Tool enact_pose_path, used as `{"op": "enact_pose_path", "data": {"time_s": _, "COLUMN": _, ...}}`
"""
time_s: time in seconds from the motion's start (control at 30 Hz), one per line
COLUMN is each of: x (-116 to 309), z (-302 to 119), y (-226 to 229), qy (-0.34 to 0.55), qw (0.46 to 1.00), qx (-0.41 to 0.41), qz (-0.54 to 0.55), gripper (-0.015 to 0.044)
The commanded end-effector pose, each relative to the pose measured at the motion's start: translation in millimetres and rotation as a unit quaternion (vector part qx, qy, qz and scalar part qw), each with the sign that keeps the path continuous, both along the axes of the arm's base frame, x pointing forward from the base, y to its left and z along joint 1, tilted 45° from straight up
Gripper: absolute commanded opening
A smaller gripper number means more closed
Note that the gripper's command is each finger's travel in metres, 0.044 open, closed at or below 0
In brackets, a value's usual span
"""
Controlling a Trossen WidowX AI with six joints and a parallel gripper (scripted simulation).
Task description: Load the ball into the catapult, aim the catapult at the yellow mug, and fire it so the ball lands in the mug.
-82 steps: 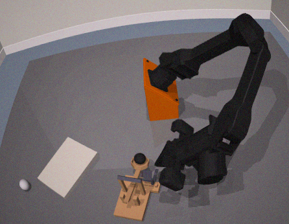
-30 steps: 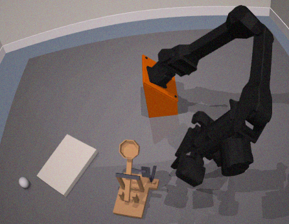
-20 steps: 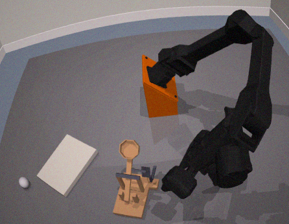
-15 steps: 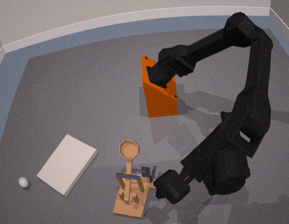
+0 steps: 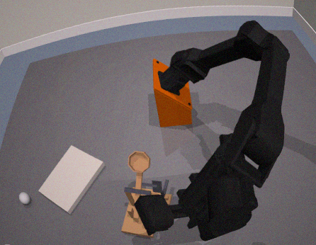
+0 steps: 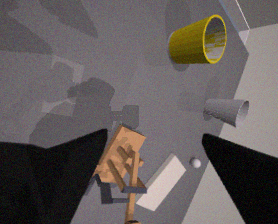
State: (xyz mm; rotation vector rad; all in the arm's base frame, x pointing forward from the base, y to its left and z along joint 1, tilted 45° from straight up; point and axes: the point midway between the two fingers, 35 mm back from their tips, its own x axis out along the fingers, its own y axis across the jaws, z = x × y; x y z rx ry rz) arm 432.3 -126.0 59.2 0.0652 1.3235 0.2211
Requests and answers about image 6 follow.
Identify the beige flat rectangular block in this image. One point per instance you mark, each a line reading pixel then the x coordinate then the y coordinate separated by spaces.
pixel 161 183

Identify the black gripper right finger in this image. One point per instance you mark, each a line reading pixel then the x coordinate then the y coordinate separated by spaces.
pixel 250 178

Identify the grey ball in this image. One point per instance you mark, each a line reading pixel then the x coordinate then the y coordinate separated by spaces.
pixel 195 163

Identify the yellow cylindrical cup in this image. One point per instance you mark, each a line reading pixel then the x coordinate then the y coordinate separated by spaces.
pixel 201 42

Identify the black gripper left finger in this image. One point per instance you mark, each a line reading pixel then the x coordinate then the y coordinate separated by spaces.
pixel 58 176

